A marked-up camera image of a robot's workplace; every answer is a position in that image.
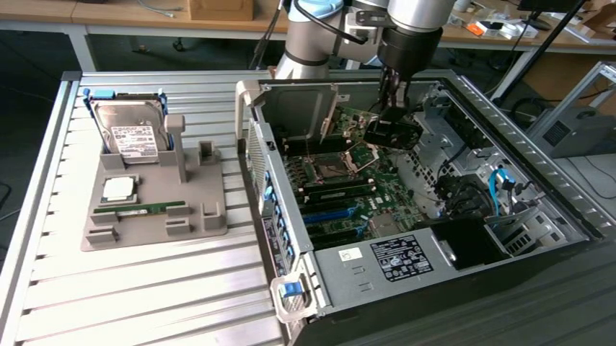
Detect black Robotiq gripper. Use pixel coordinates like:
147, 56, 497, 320
377, 27, 444, 109

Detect black graphics card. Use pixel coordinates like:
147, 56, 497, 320
318, 83, 425, 151

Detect small orange white box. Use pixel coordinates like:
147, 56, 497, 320
466, 20, 504, 37

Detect white tape roll box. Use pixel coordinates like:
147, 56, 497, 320
499, 21, 539, 40

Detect black stand pole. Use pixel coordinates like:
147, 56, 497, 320
488, 0, 591, 107

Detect silver metal disk bay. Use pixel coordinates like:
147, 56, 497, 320
397, 110, 486, 188

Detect black monitor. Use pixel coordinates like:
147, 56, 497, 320
517, 0, 587, 32

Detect metal socket cover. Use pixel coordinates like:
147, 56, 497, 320
342, 141, 385, 171

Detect green motherboard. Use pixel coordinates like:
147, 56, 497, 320
281, 133, 434, 249

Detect brown cardboard box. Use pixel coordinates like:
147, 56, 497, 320
187, 0, 255, 22

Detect open grey PC case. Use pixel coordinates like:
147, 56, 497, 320
233, 69, 611, 346

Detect black expansion slot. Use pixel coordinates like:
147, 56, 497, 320
307, 227, 364, 247

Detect perforated metal disk bay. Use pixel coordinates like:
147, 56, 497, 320
484, 207, 569, 257

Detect hard disk in blue carrier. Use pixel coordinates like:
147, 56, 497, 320
82, 87, 174, 166

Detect grey power supply unit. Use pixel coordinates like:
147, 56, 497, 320
307, 226, 462, 315

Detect green RAM stick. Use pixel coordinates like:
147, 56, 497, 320
94, 200, 187, 217

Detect grey parts rack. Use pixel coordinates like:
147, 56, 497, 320
79, 114, 230, 252

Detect silver CPU chip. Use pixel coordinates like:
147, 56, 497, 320
100, 176, 142, 203

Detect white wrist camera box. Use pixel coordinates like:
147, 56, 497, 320
342, 9, 392, 46

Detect wooden desk grey frame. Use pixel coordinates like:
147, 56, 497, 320
398, 0, 616, 100
0, 0, 290, 73

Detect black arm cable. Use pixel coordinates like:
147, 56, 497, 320
250, 0, 350, 71

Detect black wire bundle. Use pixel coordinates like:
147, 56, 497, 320
436, 175, 497, 219

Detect grey cabinet aluminium frame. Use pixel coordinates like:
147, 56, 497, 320
527, 60, 616, 159

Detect blue disk wire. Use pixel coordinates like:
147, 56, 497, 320
486, 168, 515, 218

